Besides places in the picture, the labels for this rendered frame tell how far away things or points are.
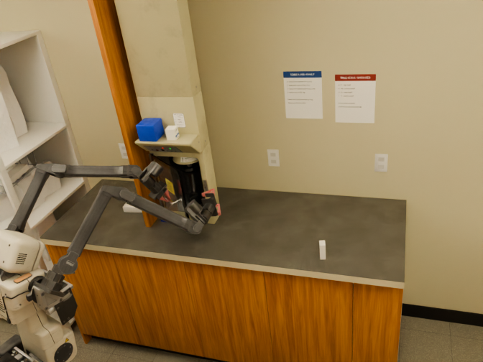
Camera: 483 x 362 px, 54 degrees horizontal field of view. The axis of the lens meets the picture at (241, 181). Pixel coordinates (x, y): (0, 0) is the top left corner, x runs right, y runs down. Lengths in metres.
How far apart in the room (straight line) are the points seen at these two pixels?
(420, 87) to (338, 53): 0.45
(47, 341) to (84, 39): 1.73
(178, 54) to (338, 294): 1.40
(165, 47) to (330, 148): 1.10
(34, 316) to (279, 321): 1.24
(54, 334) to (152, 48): 1.43
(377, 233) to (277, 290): 0.61
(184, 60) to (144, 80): 0.26
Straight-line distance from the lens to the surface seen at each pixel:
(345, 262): 2.39
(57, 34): 3.21
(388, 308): 2.47
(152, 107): 2.49
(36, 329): 2.46
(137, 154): 2.63
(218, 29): 2.68
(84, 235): 2.18
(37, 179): 2.52
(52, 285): 2.17
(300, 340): 2.75
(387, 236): 2.56
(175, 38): 2.31
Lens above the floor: 2.48
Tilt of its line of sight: 30 degrees down
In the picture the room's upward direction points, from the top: 7 degrees counter-clockwise
